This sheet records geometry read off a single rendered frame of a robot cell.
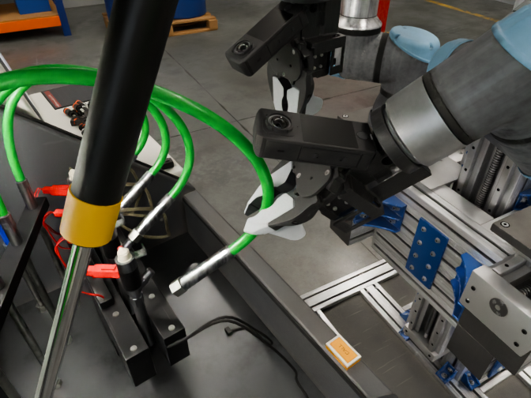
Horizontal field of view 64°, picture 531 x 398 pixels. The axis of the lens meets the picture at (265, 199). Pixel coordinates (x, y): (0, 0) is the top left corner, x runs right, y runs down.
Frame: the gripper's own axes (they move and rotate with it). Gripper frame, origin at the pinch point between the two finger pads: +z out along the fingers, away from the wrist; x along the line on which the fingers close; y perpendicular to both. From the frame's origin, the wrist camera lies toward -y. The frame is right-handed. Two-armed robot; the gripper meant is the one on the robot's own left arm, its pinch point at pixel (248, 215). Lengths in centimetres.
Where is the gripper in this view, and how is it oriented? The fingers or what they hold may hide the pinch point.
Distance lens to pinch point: 50.9
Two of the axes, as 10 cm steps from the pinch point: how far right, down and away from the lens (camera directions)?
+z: -6.9, 4.5, 5.6
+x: 0.1, -7.8, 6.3
